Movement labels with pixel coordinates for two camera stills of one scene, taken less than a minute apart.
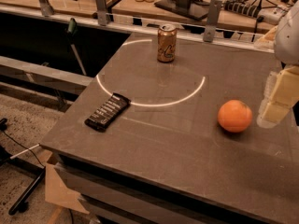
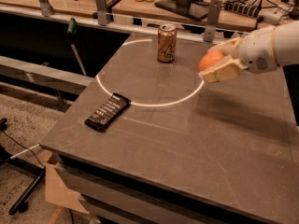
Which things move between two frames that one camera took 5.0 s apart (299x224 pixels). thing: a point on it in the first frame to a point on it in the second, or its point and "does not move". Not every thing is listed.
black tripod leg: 21,204 does not move
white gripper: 288,39 to 258,51
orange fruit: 234,116 to 208,58
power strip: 271,14 does not move
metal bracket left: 46,8 does not move
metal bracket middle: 100,1 does not move
